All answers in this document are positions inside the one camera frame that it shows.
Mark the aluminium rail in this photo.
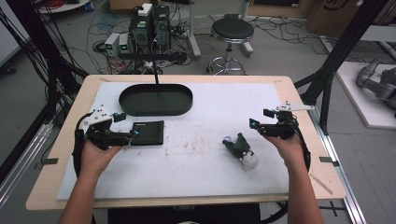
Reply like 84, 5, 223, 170
309, 105, 369, 224
0, 120, 54, 207

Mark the small black white toy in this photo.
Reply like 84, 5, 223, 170
221, 132, 260, 173

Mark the black bar on stand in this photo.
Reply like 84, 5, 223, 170
118, 51, 189, 86

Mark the thin wooden strip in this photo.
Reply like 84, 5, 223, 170
309, 173, 334, 196

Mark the white box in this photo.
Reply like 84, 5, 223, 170
136, 3, 154, 18

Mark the black computer tower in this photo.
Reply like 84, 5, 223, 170
151, 5, 172, 51
128, 10, 155, 54

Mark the brown cardboard box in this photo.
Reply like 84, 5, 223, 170
305, 0, 363, 39

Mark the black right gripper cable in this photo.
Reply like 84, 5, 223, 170
292, 119, 312, 173

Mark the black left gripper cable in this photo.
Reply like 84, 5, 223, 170
72, 111, 94, 178

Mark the black case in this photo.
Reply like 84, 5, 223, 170
129, 119, 165, 147

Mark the wooden table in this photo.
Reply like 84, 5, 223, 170
25, 74, 347, 212

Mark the black oval tray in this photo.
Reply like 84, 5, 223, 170
118, 82, 194, 118

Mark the grey power supply unit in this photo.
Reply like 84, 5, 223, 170
118, 33, 131, 53
104, 32, 121, 54

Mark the black tape piece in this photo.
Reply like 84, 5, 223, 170
33, 157, 60, 171
318, 156, 341, 168

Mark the white platform board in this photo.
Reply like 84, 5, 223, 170
335, 61, 396, 131

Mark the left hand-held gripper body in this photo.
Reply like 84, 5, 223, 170
82, 105, 134, 151

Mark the white table mat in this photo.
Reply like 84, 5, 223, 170
56, 81, 290, 202

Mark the person's left hand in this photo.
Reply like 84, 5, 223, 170
79, 138, 124, 179

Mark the person's dark clothing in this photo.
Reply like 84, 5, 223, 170
106, 203, 262, 224

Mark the person's right hand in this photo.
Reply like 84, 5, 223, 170
263, 133, 308, 172

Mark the tangle of floor cables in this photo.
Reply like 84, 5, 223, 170
66, 6, 194, 76

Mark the white table leg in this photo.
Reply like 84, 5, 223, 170
185, 0, 203, 61

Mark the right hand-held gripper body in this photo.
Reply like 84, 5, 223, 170
257, 101, 316, 140

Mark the black round stool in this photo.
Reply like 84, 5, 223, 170
206, 17, 256, 77

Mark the black metal frame post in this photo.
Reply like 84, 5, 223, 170
293, 0, 390, 136

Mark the black frame post with cables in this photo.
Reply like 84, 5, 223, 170
0, 0, 91, 132

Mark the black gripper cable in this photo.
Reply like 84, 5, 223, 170
72, 111, 94, 178
292, 119, 312, 173

